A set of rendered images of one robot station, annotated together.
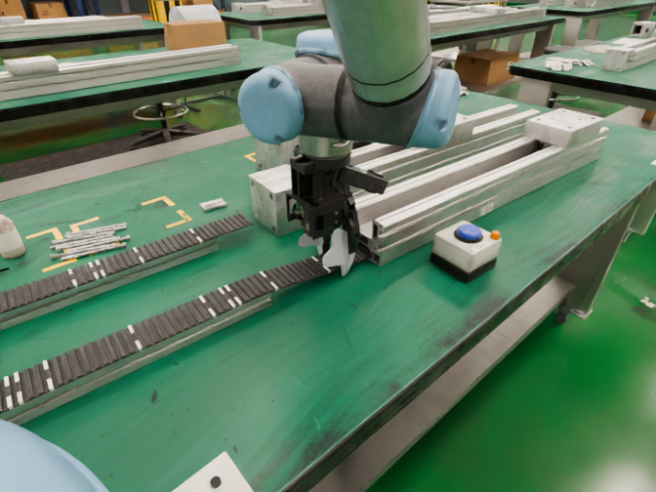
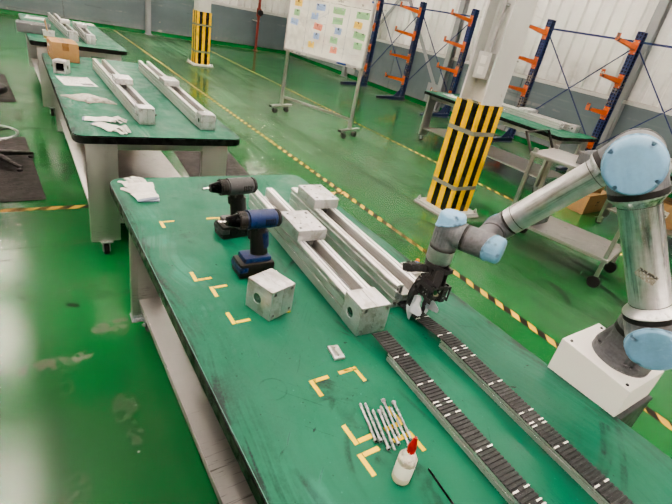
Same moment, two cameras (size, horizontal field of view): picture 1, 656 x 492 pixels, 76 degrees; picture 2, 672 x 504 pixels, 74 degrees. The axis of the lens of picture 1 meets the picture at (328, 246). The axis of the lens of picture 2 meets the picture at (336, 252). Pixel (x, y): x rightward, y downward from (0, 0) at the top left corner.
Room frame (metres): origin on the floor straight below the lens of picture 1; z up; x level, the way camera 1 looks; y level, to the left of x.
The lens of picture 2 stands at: (0.82, 1.19, 1.56)
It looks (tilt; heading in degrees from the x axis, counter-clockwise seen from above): 27 degrees down; 272
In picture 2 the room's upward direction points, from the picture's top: 12 degrees clockwise
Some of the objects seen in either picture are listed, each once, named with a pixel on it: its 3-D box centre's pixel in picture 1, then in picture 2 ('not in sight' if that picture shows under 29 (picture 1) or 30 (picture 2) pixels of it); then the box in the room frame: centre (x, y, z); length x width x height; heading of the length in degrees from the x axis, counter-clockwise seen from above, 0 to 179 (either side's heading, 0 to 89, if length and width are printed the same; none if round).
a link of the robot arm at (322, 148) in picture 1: (327, 138); (440, 254); (0.57, 0.00, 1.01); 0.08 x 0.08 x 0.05
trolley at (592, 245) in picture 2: not in sight; (570, 204); (-0.93, -2.75, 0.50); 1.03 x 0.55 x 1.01; 143
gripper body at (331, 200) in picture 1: (322, 190); (433, 279); (0.57, 0.01, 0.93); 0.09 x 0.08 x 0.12; 127
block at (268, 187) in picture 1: (285, 201); (368, 310); (0.74, 0.08, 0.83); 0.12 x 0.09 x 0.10; 37
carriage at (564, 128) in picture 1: (561, 132); (317, 199); (1.02, -0.58, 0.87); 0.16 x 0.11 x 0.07; 127
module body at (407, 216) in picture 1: (497, 176); (344, 237); (0.87, -0.38, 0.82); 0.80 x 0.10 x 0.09; 127
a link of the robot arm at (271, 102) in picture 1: (302, 100); (484, 242); (0.48, 0.03, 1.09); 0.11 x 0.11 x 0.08; 65
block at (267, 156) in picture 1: (285, 149); (273, 292); (1.02, 0.11, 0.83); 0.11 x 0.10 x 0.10; 59
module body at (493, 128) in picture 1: (431, 151); (300, 240); (1.02, -0.26, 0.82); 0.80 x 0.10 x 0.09; 127
